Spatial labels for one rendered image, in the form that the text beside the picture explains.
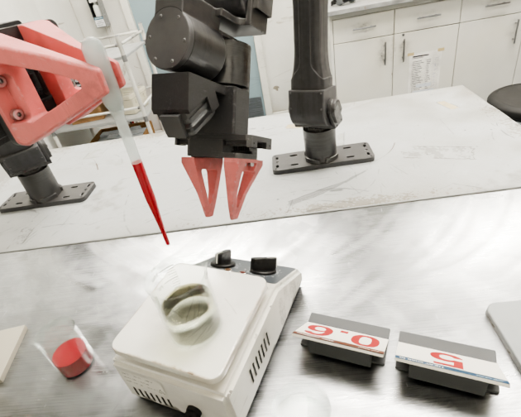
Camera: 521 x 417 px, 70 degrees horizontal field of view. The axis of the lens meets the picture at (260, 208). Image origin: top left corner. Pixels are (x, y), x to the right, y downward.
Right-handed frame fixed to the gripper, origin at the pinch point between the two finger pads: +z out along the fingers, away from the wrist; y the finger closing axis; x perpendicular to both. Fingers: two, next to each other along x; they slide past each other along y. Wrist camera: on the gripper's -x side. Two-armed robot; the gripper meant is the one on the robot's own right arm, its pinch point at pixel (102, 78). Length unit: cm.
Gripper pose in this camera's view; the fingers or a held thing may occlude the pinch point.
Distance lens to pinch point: 25.6
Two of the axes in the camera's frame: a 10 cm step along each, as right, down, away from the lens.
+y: 3.8, -5.7, 7.3
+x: 1.7, 8.2, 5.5
